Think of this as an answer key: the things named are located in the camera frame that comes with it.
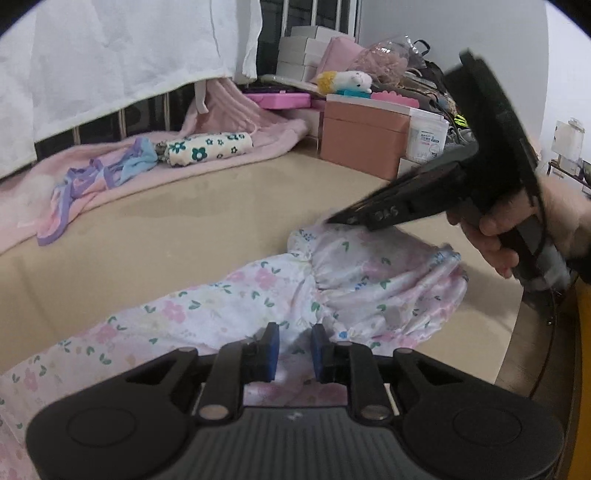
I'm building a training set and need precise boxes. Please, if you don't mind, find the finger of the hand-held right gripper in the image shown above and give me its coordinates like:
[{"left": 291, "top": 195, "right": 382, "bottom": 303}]
[{"left": 323, "top": 203, "right": 372, "bottom": 230}]

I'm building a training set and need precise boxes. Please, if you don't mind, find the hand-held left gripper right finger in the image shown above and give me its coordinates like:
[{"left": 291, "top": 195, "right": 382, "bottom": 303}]
[{"left": 310, "top": 323, "right": 488, "bottom": 424}]

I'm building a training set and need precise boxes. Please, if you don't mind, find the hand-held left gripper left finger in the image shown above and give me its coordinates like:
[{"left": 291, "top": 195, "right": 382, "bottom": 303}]
[{"left": 99, "top": 322, "right": 281, "bottom": 425}]

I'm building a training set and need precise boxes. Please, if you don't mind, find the pink floral garment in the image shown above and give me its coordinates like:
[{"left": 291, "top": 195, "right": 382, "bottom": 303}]
[{"left": 0, "top": 224, "right": 469, "bottom": 480}]

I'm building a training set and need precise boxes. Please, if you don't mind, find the person's right hand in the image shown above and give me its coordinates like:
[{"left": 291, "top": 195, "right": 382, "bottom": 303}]
[{"left": 448, "top": 178, "right": 591, "bottom": 280}]

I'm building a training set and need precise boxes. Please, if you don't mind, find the white tub with label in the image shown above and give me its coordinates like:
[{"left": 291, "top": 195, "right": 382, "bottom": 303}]
[{"left": 406, "top": 113, "right": 450, "bottom": 164}]

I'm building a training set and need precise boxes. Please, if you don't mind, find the brown cardboard box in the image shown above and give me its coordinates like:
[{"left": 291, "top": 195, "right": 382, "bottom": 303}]
[{"left": 320, "top": 99, "right": 411, "bottom": 181}]

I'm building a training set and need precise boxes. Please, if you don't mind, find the pink scalloped block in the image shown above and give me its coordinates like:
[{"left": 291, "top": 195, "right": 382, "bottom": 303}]
[{"left": 369, "top": 90, "right": 422, "bottom": 109}]

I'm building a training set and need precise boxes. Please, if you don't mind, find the pink blanket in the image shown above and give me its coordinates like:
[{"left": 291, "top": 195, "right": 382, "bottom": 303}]
[{"left": 0, "top": 78, "right": 308, "bottom": 254}]

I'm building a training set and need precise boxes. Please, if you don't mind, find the pink plastic case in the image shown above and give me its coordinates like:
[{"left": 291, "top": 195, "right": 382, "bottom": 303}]
[{"left": 242, "top": 91, "right": 312, "bottom": 110}]

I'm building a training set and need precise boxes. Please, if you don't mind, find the yellow and white plush toy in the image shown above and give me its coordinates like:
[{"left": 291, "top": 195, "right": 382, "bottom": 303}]
[{"left": 315, "top": 69, "right": 374, "bottom": 93}]

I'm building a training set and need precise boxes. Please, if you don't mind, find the pink mesh bundle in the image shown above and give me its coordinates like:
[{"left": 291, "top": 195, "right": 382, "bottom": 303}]
[{"left": 353, "top": 39, "right": 416, "bottom": 75}]

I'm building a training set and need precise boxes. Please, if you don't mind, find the cream cloth with teal flowers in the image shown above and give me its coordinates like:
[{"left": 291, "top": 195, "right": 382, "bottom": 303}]
[{"left": 157, "top": 131, "right": 254, "bottom": 168}]

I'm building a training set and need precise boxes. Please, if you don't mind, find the pink bag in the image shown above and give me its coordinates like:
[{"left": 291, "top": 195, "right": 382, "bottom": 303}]
[{"left": 318, "top": 36, "right": 370, "bottom": 75}]

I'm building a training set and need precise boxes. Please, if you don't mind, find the stack of white boxes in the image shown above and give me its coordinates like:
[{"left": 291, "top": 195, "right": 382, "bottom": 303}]
[{"left": 276, "top": 25, "right": 356, "bottom": 84}]

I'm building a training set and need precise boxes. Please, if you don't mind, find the light blue garment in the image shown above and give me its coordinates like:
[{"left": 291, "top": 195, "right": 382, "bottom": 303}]
[{"left": 108, "top": 137, "right": 160, "bottom": 188}]

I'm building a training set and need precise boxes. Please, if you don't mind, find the pink garment with purple trim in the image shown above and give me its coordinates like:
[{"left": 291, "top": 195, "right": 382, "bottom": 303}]
[{"left": 37, "top": 157, "right": 139, "bottom": 246}]

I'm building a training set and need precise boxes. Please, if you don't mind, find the white towel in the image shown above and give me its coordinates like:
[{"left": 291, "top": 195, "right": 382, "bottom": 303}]
[{"left": 0, "top": 0, "right": 263, "bottom": 178}]

